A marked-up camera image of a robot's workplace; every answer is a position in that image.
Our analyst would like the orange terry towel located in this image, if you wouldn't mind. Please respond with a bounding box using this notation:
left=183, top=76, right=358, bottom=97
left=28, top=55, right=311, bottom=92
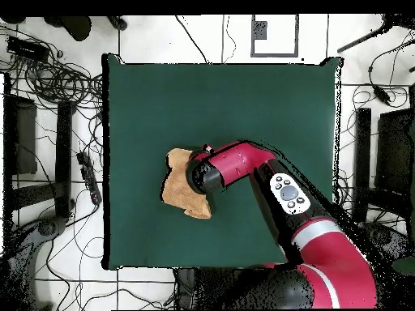
left=160, top=147, right=212, bottom=220

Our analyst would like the dark green table cloth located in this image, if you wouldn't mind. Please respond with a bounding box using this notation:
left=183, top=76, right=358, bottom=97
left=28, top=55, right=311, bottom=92
left=101, top=53, right=344, bottom=272

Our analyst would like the black power strip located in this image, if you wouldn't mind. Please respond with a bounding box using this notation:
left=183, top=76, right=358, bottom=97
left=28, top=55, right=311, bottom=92
left=76, top=151, right=103, bottom=206

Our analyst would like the black metal stand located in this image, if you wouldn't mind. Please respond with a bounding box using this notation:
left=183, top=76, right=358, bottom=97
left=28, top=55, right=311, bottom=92
left=351, top=106, right=415, bottom=224
left=2, top=74, right=77, bottom=228

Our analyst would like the black chair caster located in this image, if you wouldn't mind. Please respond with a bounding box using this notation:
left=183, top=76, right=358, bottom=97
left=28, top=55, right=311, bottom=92
left=107, top=15, right=129, bottom=32

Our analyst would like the person's dark shoe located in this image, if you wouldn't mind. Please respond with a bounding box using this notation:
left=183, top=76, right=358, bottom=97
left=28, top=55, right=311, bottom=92
left=44, top=15, right=94, bottom=42

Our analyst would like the black power adapter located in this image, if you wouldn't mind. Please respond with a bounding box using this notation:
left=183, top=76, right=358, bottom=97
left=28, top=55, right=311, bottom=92
left=372, top=84, right=391, bottom=106

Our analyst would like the black tripod leg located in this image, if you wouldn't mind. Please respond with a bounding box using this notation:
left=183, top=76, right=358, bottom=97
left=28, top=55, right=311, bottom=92
left=336, top=14, right=415, bottom=54

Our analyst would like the black electronics box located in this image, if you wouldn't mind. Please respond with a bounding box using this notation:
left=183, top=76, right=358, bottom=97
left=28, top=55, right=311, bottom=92
left=6, top=35, right=50, bottom=63

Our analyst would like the thin black cable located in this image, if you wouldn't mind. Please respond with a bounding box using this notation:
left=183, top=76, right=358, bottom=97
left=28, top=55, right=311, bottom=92
left=174, top=14, right=209, bottom=65

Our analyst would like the grey square floor frame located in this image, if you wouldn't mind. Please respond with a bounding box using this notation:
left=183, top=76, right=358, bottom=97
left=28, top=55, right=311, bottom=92
left=250, top=14, right=299, bottom=58

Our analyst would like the tangle of black cables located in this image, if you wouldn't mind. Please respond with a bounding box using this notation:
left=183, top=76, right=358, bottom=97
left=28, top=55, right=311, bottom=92
left=0, top=25, right=104, bottom=109

